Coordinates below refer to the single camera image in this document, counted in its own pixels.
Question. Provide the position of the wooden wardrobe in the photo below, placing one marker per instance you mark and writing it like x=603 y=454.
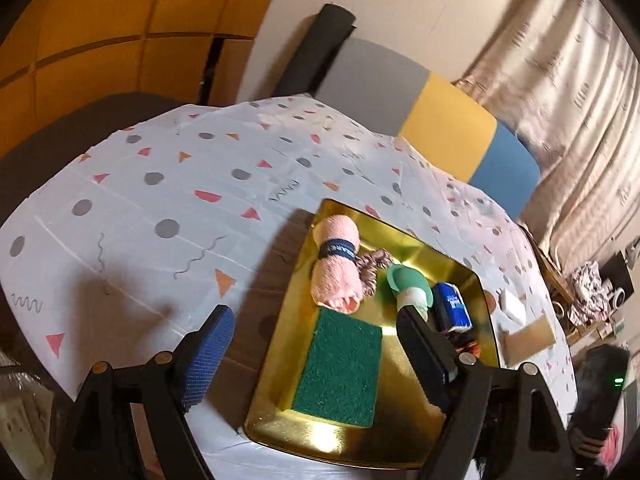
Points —
x=100 y=35

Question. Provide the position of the small green capped bottle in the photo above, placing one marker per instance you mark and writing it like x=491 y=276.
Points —
x=407 y=285

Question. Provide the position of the black rolled mat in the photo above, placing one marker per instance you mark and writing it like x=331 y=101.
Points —
x=320 y=45

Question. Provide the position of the white patterned tablecloth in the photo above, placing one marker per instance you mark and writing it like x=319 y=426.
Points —
x=150 y=220

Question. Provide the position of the blue tissue pack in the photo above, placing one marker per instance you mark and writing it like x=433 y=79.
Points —
x=452 y=307

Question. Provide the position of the black monitor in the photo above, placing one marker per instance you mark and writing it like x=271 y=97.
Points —
x=617 y=270

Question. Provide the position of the brown egg-shaped makeup sponge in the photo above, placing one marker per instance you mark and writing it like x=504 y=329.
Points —
x=491 y=302

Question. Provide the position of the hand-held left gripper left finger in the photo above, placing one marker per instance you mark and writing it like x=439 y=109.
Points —
x=207 y=355

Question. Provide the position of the pink towel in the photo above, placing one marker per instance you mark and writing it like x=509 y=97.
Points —
x=335 y=270

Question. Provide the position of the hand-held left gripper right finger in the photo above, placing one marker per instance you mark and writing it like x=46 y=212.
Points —
x=425 y=360

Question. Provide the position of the gold metal tin box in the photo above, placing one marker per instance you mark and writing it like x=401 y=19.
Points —
x=325 y=442

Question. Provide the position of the green and yellow scrub sponge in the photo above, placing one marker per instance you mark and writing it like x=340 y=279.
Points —
x=340 y=370

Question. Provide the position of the pile of clothes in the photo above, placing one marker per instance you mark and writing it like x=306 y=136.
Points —
x=590 y=290

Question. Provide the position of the beige patterned curtain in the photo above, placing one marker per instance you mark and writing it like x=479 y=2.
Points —
x=575 y=110

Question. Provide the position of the white round device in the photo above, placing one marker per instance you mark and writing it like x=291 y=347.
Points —
x=616 y=296

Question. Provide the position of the pink garment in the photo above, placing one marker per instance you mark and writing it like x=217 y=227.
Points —
x=611 y=447

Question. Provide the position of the grey yellow blue chair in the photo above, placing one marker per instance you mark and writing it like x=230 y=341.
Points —
x=450 y=115

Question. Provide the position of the tan cardboard piece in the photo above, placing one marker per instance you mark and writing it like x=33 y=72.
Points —
x=530 y=337

